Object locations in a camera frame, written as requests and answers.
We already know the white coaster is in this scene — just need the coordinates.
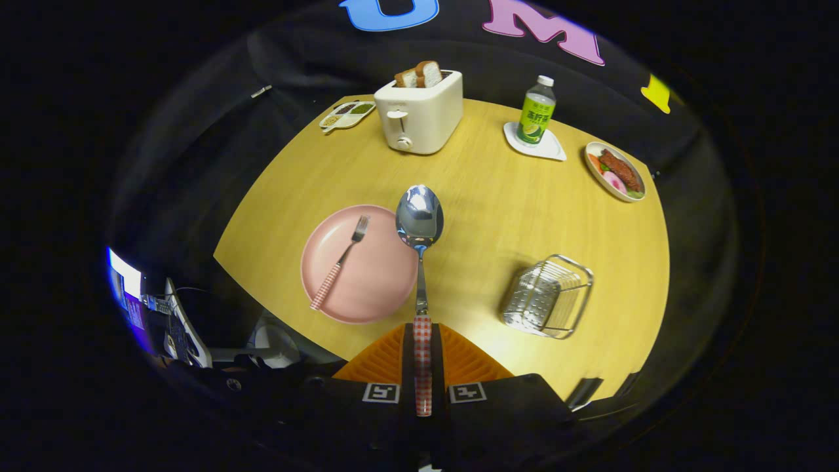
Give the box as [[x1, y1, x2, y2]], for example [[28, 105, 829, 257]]
[[503, 121, 568, 162]]

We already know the brown meat piece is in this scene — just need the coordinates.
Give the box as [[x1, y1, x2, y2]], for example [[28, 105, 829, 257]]
[[598, 148, 642, 192]]

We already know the pink plate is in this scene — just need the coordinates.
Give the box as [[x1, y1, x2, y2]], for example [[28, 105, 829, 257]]
[[300, 205, 420, 325]]

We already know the white toaster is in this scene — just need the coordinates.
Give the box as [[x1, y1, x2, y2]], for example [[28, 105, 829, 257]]
[[374, 69, 464, 155]]

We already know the metal wire basket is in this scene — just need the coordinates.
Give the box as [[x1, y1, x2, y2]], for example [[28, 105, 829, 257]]
[[500, 254, 595, 340]]

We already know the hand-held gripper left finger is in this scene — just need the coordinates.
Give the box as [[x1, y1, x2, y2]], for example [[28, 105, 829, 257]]
[[262, 323, 421, 472]]

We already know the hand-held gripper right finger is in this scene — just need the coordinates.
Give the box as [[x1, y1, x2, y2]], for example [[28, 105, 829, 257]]
[[432, 323, 579, 472]]

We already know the white plate with food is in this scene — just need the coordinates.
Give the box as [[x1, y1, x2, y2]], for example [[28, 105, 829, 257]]
[[584, 141, 647, 203]]

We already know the lit laptop screen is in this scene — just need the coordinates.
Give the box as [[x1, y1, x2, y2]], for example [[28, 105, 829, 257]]
[[107, 246, 146, 332]]

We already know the fork with checked handle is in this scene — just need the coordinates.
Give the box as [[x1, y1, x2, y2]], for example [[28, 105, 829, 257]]
[[310, 215, 371, 311]]

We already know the spoon with checked handle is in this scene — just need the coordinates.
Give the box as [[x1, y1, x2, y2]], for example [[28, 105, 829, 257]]
[[395, 184, 444, 418]]

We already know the green label drink bottle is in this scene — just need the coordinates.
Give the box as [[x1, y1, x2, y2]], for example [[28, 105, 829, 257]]
[[516, 75, 557, 146]]

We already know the divided white condiment dish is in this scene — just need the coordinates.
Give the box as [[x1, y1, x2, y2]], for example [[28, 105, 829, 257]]
[[319, 100, 377, 134]]

